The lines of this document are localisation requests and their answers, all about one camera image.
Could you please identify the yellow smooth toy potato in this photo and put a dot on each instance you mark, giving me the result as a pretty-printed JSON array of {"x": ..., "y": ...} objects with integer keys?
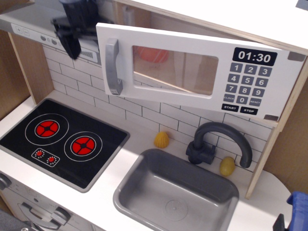
[{"x": 227, "y": 166}]

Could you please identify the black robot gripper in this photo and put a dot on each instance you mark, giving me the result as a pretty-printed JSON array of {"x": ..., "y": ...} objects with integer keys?
[{"x": 81, "y": 17}]

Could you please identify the grey microwave door handle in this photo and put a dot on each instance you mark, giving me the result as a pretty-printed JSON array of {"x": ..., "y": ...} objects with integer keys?
[{"x": 111, "y": 52}]

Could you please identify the black clamp object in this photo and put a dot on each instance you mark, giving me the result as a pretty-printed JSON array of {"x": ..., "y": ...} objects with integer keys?
[{"x": 279, "y": 224}]

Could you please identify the yellow ridged toy lemon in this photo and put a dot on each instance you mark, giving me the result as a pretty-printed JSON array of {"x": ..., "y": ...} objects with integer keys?
[{"x": 161, "y": 140}]

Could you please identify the blue plastic object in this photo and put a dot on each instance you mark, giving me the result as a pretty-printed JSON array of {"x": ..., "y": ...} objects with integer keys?
[{"x": 299, "y": 202}]

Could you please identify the grey toy oven door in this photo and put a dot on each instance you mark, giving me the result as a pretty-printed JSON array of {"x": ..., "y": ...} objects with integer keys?
[{"x": 28, "y": 205}]

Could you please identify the grey plastic sink basin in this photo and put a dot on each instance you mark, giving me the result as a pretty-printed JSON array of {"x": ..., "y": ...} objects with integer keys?
[{"x": 166, "y": 193}]

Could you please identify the grey fabric object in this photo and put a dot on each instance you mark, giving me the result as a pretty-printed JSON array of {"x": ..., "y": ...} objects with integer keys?
[{"x": 10, "y": 223}]

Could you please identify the wooden microwave cabinet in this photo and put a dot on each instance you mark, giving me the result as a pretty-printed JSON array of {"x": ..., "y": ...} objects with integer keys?
[{"x": 278, "y": 23}]

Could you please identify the red toy food in microwave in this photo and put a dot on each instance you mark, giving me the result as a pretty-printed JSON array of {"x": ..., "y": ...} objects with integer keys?
[{"x": 152, "y": 55}]

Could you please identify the white toy microwave door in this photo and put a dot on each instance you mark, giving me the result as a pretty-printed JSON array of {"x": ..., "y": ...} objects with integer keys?
[{"x": 217, "y": 74}]

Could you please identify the grey range hood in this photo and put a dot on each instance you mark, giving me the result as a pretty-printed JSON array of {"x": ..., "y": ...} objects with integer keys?
[{"x": 33, "y": 21}]

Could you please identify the grey oven knob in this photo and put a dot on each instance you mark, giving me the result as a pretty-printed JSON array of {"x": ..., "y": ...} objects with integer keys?
[{"x": 5, "y": 182}]

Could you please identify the black toy stovetop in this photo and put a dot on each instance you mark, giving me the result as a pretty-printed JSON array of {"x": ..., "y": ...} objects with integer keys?
[{"x": 64, "y": 143}]

